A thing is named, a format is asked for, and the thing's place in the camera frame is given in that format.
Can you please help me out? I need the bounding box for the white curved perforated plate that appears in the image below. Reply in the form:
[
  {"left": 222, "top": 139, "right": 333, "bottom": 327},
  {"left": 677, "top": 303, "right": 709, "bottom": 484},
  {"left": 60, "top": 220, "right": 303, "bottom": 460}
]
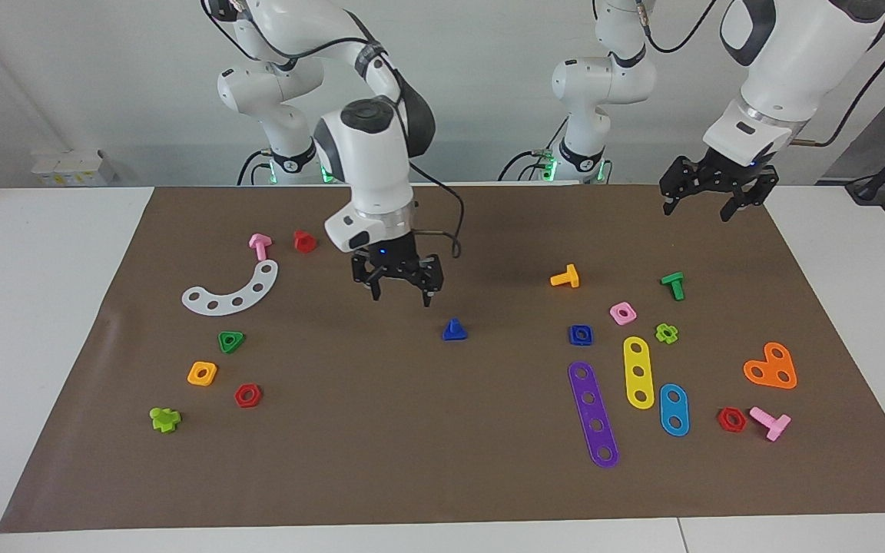
[{"left": 181, "top": 260, "right": 280, "bottom": 316}]

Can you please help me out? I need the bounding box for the brown table mat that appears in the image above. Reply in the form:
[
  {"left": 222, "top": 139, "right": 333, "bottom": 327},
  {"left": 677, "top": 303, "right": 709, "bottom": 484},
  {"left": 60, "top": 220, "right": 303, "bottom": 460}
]
[{"left": 0, "top": 184, "right": 885, "bottom": 534}]

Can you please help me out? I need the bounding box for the yellow three-hole strip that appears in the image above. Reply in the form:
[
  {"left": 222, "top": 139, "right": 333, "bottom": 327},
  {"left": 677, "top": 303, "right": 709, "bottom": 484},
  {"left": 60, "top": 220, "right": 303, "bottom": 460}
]
[{"left": 623, "top": 336, "right": 655, "bottom": 410}]

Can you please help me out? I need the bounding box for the orange heart-shaped plate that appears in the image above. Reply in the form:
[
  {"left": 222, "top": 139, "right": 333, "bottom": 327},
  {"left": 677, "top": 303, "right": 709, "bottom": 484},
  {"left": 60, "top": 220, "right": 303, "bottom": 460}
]
[{"left": 743, "top": 342, "right": 798, "bottom": 390}]

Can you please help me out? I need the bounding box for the purple four-hole strip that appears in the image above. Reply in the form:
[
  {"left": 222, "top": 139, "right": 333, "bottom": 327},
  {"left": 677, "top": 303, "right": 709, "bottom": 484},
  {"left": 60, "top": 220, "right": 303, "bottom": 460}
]
[{"left": 568, "top": 361, "right": 620, "bottom": 469}]

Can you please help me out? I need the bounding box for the blue two-hole strip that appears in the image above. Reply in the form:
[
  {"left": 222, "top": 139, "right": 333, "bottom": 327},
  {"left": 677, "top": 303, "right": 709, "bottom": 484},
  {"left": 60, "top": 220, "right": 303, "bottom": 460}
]
[{"left": 659, "top": 383, "right": 691, "bottom": 438}]

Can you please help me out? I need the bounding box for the white labelled box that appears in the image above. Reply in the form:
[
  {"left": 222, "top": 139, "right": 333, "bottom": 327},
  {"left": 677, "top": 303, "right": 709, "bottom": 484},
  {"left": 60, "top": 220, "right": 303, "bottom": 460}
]
[{"left": 31, "top": 150, "right": 117, "bottom": 187}]

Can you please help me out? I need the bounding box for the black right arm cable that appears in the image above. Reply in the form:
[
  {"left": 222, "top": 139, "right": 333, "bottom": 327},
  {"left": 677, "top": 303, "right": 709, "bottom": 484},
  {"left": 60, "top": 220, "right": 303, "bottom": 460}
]
[{"left": 201, "top": 0, "right": 464, "bottom": 259}]

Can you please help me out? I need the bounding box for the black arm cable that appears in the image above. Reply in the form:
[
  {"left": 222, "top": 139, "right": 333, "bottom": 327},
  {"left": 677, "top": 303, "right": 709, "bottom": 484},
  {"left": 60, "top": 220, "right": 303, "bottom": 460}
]
[
  {"left": 638, "top": 0, "right": 885, "bottom": 148},
  {"left": 201, "top": 0, "right": 464, "bottom": 259}
]

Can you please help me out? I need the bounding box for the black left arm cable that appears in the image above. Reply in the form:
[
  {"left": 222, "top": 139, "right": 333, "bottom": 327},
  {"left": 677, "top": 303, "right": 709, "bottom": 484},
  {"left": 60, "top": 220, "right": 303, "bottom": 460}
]
[{"left": 638, "top": 0, "right": 885, "bottom": 148}]

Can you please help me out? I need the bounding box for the black left base cable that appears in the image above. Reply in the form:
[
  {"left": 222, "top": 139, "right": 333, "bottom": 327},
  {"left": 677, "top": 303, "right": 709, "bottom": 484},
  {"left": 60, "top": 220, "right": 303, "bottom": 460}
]
[{"left": 498, "top": 150, "right": 559, "bottom": 183}]

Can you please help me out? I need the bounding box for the black base cable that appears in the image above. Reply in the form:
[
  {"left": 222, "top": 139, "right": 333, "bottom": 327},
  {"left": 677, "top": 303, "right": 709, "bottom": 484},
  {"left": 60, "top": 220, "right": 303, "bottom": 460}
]
[
  {"left": 498, "top": 150, "right": 559, "bottom": 183},
  {"left": 237, "top": 150, "right": 270, "bottom": 187}
]

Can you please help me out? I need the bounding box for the black right base cable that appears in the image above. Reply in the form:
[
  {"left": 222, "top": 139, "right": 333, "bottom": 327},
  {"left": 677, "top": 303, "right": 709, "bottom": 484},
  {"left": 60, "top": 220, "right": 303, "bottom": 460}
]
[{"left": 237, "top": 150, "right": 270, "bottom": 187}]

